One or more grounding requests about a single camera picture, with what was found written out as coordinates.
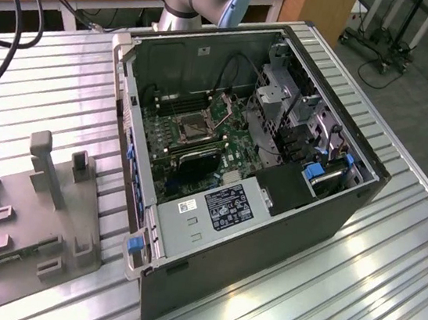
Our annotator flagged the black graphics card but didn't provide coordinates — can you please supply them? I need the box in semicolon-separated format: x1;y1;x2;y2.
164;140;225;204

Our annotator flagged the black plastic shroud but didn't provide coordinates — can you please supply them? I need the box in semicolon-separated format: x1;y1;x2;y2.
252;160;322;221

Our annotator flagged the green RAM stick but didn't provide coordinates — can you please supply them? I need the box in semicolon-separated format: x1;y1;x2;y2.
0;230;63;278

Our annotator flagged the black RAM slot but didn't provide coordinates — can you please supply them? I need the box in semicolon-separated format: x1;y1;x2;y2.
157;88;210;110
157;132;224;162

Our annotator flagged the open black PC case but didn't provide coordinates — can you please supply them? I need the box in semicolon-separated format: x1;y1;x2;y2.
74;0;412;320

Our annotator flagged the grey power supply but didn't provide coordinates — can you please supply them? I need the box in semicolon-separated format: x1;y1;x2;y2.
142;162;278;272

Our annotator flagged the wooden cabinet panel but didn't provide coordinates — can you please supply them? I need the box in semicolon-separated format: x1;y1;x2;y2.
296;0;358;49

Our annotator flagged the grey metal drive cage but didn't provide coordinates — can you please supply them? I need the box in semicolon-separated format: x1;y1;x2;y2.
245;39;332;166

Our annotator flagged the blue disk carrier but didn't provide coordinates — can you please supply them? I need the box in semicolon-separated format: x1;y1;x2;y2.
300;160;327;183

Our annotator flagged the green motherboard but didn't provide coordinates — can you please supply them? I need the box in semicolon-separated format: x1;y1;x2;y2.
130;81;278;214

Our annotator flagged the grey parts rack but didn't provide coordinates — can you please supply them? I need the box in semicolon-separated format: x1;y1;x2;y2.
0;124;119;320

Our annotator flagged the CPU socket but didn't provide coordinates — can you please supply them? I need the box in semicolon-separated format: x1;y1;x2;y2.
176;111;221;148

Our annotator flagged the metal socket cover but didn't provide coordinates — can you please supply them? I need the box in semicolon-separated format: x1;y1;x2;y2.
203;91;237;118

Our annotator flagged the locking lever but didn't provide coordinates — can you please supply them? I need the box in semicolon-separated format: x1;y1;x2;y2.
214;107;232;131

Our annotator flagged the black looped case wire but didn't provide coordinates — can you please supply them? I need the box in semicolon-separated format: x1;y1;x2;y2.
213;52;262;98

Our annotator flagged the black wheeled stand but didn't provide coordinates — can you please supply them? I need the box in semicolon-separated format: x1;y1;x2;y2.
336;0;421;78

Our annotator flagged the blue case latch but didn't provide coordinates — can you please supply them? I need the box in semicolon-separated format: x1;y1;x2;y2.
125;235;146;257

